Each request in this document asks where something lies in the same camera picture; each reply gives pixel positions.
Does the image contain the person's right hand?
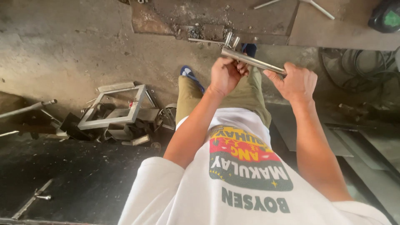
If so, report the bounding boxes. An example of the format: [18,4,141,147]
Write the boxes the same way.
[263,61,318,104]

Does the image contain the person's left hand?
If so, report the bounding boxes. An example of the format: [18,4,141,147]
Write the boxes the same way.
[208,56,251,98]

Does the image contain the welded steel tube assembly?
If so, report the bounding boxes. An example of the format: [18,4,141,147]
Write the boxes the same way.
[188,31,287,76]

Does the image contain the blue shoe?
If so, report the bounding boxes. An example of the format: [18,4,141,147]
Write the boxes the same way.
[180,65,206,94]
[241,43,258,59]

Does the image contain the rusty steel floor plate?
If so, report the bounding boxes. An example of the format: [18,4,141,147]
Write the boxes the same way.
[131,0,300,45]

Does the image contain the khaki shorts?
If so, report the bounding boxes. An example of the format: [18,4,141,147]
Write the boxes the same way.
[175,66,272,129]

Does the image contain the crossed thin steel rods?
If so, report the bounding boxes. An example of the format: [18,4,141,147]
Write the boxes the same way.
[253,0,335,20]

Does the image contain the white printed t-shirt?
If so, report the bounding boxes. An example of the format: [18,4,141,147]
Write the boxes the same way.
[118,108,393,225]

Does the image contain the heap of scrap metal pieces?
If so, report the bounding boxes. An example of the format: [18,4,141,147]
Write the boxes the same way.
[50,81,178,148]

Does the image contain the stack of grey metal sheets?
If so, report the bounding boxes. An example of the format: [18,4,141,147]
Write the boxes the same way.
[266,102,400,223]

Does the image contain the long grey steel pipe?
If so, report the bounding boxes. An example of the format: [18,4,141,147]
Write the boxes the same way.
[0,99,58,119]

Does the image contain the flat steel bar with stub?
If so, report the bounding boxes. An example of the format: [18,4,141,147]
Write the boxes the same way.
[11,179,53,220]

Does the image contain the square steel frame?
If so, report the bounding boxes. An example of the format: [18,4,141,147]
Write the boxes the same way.
[77,84,148,130]

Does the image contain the coil of dark cables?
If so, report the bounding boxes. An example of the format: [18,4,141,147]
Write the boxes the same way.
[319,47,400,95]

